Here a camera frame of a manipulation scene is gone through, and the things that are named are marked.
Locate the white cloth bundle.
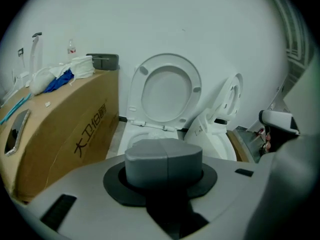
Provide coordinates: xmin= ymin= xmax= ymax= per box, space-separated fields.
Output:
xmin=29 ymin=67 xmax=56 ymax=96

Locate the black smartphone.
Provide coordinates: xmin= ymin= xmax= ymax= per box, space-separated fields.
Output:
xmin=3 ymin=108 xmax=32 ymax=157

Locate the clear plastic bottle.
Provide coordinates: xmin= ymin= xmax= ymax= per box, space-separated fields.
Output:
xmin=66 ymin=38 xmax=77 ymax=62

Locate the teal plastic stick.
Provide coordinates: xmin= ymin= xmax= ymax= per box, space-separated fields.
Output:
xmin=4 ymin=93 xmax=33 ymax=118
xmin=0 ymin=97 xmax=25 ymax=126

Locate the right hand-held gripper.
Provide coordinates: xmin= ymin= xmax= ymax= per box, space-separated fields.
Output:
xmin=258 ymin=108 xmax=320 ymax=240

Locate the white toilet paper roll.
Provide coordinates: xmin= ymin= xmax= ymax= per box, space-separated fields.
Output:
xmin=70 ymin=55 xmax=96 ymax=80

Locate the blue cloth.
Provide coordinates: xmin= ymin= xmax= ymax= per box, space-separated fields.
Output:
xmin=43 ymin=68 xmax=75 ymax=94

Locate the large brown cardboard box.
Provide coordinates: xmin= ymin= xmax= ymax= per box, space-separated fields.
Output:
xmin=0 ymin=68 xmax=120 ymax=205

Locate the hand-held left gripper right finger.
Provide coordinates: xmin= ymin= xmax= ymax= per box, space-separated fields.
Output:
xmin=161 ymin=137 xmax=204 ymax=188

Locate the white oval smart toilet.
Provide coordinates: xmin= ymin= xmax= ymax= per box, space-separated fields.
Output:
xmin=183 ymin=72 xmax=245 ymax=163

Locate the white slim-seat toilet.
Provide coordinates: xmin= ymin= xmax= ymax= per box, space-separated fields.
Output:
xmin=29 ymin=32 xmax=44 ymax=82

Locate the crumpled white tissue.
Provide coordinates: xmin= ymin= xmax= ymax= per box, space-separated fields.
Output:
xmin=48 ymin=62 xmax=75 ymax=79

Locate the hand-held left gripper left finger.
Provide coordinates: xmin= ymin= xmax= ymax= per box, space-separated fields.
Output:
xmin=124 ymin=138 xmax=169 ymax=189

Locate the white square-tank toilet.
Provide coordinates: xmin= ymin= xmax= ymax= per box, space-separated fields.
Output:
xmin=116 ymin=53 xmax=203 ymax=160

